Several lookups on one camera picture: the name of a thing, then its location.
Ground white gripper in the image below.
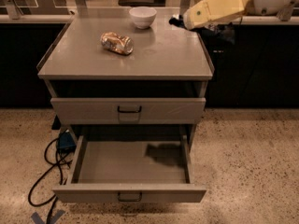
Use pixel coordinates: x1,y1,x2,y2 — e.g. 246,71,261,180
183,0,299,30

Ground dark blue rxbar wrapper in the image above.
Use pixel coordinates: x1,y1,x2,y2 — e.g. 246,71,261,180
169,15,186,29

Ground grey drawer cabinet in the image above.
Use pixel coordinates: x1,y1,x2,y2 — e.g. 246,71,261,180
38,7,213,139

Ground closed upper grey drawer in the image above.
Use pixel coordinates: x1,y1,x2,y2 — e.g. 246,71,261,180
51,98,206,124

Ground open lower grey drawer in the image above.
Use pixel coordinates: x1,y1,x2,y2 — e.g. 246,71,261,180
53,135,206,203

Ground white ceramic bowl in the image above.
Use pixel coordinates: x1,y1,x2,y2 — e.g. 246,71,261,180
129,7,157,29

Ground crushed gold soda can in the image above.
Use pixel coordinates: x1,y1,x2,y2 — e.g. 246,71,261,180
100,32,134,55

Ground blue power box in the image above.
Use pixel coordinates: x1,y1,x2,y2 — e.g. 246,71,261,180
56,131,77,153

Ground black floor cable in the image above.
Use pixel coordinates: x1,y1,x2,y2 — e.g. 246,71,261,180
27,136,74,224

